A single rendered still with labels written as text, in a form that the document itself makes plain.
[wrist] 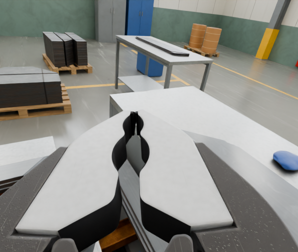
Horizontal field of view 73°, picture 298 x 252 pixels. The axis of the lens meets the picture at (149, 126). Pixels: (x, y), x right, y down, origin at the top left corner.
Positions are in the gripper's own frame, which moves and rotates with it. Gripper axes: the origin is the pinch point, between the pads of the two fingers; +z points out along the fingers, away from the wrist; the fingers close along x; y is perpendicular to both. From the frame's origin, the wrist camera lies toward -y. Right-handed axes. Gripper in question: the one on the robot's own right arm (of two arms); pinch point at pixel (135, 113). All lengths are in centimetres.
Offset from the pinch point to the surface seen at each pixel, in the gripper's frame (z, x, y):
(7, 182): 46, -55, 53
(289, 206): 24, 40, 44
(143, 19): 855, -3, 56
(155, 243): 24, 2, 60
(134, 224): 32, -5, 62
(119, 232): 37, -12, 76
